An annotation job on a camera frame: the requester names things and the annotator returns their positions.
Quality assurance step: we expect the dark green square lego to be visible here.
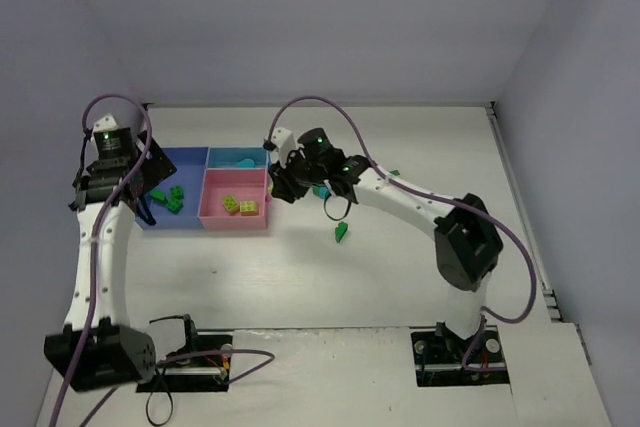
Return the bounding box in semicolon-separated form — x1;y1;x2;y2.
170;186;184;200

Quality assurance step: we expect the dark green sloped lego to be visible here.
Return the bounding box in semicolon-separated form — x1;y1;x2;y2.
149;189;168;205

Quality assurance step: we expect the yellow printed lego brick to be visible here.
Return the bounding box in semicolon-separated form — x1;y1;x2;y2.
239;200;259;216

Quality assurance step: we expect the blue plastic bin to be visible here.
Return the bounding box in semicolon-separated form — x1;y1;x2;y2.
135;147;208;230

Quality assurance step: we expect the pink plastic bin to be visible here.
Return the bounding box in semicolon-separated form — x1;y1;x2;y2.
198;168;268;231

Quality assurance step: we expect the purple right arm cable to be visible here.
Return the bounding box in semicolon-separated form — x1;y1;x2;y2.
268;95;539;373

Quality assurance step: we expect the green yellow sloped lego stack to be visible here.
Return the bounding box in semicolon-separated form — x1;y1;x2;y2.
334;221;349;243

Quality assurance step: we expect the teal plastic bin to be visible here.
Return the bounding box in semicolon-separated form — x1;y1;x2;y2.
207;147;270;169

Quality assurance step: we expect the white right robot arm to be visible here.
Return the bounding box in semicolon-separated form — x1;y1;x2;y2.
263;128;503;340

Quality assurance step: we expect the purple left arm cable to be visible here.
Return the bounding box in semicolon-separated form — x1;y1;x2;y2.
47;93;276;427

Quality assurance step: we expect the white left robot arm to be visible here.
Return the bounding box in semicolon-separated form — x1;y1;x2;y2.
44;114;177;392

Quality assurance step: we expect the teal green lego stack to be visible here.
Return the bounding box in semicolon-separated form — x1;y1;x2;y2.
312;186;331;199

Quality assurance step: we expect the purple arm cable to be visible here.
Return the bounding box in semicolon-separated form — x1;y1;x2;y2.
47;93;276;427
268;95;539;373

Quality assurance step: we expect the teal rounded lego piece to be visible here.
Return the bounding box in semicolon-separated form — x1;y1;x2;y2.
235;158;256;169

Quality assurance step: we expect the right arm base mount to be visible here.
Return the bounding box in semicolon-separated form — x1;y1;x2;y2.
411;327;510;388

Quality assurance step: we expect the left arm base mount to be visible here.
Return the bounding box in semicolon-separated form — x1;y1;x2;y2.
136;332;233;394

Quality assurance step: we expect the lime green lego brick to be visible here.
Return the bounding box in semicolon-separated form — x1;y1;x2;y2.
221;194;240;215

